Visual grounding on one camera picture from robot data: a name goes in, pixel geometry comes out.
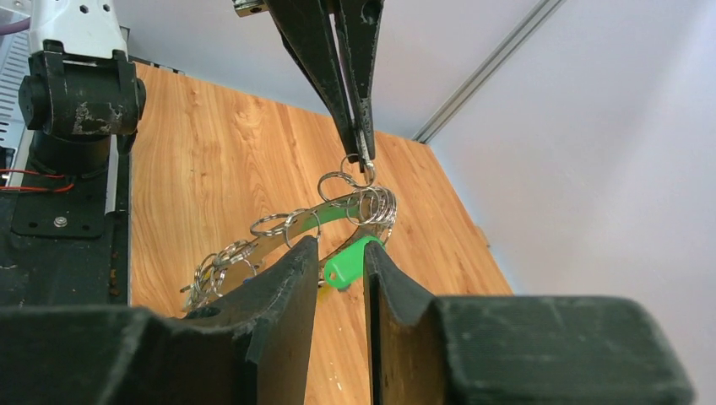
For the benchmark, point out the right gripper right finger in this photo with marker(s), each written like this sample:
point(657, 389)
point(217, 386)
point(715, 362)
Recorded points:
point(506, 349)

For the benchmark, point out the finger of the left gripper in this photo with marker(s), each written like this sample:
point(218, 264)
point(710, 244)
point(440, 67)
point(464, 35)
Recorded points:
point(316, 34)
point(357, 26)

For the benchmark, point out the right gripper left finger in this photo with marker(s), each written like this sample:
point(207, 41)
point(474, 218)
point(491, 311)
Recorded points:
point(251, 346)

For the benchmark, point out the green key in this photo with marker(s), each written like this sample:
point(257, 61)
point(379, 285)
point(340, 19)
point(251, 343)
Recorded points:
point(346, 267)

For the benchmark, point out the large grey toothed keyring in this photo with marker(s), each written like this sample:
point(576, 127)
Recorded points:
point(372, 210)

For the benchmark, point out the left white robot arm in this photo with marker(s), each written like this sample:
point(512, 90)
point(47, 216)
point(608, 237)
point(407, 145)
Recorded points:
point(82, 89)

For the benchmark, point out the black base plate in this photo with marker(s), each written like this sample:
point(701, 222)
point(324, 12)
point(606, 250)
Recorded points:
point(69, 242)

